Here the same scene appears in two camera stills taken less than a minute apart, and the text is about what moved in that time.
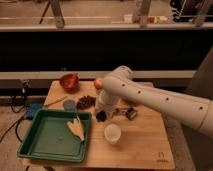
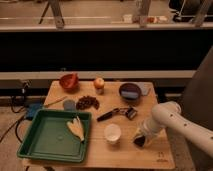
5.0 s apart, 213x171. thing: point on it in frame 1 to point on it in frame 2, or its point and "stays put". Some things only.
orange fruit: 98,82 stays put
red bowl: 69,82 stays put
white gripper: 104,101 to 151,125
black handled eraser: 101,116 to 139,140
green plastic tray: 50,138 stays put
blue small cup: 69,105 stays put
